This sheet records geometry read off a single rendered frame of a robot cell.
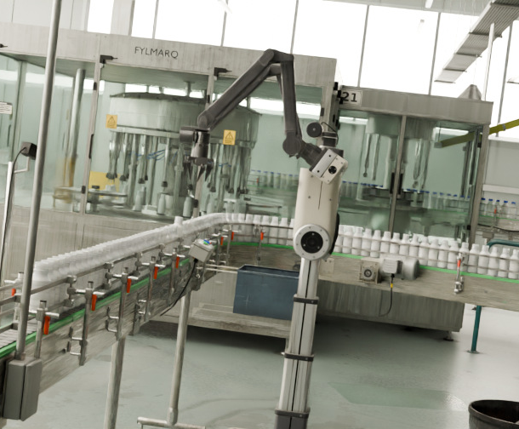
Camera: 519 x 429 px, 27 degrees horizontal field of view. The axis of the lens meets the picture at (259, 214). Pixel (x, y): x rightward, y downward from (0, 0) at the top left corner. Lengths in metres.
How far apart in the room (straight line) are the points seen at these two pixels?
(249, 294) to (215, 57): 3.39
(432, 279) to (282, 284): 1.33
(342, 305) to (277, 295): 4.95
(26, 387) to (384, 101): 7.88
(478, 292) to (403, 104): 4.15
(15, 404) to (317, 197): 2.24
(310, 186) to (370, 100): 5.68
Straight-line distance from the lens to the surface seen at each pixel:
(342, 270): 6.54
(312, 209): 4.56
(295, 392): 4.71
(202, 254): 4.72
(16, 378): 2.62
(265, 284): 5.34
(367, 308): 10.27
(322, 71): 8.32
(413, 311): 10.28
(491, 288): 6.31
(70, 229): 8.63
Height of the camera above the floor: 1.52
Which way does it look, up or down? 3 degrees down
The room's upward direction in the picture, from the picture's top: 7 degrees clockwise
